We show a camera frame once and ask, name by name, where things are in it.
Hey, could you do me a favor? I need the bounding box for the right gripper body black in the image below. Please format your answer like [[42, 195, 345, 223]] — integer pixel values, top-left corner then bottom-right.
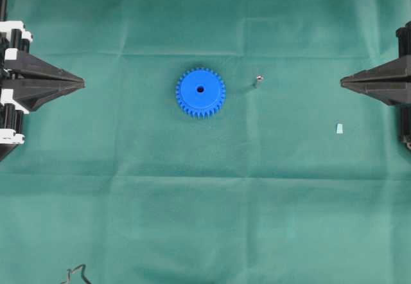
[[396, 21, 410, 150]]

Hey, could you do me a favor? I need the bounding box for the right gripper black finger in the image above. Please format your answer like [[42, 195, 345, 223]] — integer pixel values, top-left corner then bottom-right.
[[341, 82, 410, 105], [340, 58, 407, 85]]

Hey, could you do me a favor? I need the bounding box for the dark cable bottom edge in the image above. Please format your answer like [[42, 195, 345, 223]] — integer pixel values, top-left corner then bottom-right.
[[62, 263, 91, 284]]

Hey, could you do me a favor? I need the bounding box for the small metal shaft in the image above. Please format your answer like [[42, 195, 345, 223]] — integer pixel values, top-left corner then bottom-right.
[[252, 75, 264, 90]]

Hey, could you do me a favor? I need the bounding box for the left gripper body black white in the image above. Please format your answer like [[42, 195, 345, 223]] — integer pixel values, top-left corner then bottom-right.
[[1, 21, 32, 159]]

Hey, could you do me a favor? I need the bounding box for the green table cloth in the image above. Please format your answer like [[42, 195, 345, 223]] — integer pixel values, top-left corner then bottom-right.
[[1, 0, 410, 283]]

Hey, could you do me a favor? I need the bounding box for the small pale tape piece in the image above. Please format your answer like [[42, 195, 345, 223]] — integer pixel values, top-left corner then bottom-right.
[[336, 123, 344, 134]]

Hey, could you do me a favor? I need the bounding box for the blue plastic gear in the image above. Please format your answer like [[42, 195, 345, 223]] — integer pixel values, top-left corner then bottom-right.
[[175, 67, 226, 119]]

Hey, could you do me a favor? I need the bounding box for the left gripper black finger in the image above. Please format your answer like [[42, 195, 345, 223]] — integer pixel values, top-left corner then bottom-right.
[[12, 79, 85, 112], [4, 50, 84, 87]]

